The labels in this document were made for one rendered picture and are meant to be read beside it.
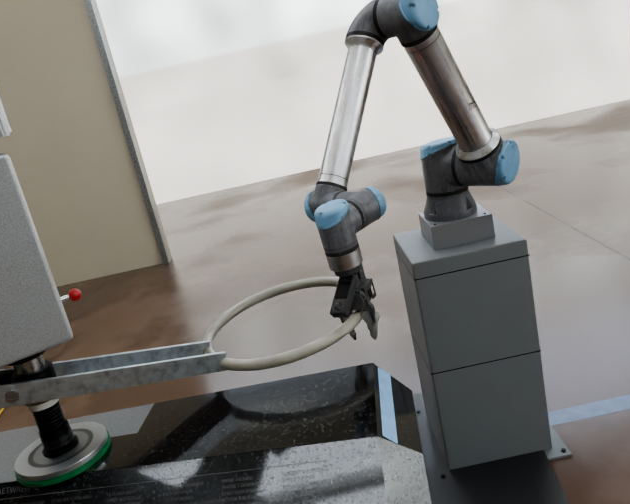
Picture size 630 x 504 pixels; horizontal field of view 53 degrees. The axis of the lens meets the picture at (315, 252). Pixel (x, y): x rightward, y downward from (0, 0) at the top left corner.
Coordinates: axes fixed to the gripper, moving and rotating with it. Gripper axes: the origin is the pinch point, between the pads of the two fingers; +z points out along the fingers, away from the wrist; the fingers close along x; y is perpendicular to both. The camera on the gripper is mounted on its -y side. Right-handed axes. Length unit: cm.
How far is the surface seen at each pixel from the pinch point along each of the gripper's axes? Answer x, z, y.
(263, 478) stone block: 4.9, 5.1, -49.0
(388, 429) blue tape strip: -17.3, 5.1, -30.9
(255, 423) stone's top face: 13.6, 1.4, -36.1
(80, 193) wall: 414, 0, 279
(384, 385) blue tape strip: -9.7, 5.8, -13.6
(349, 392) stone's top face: -3.9, 3.1, -20.6
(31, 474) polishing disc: 55, -5, -66
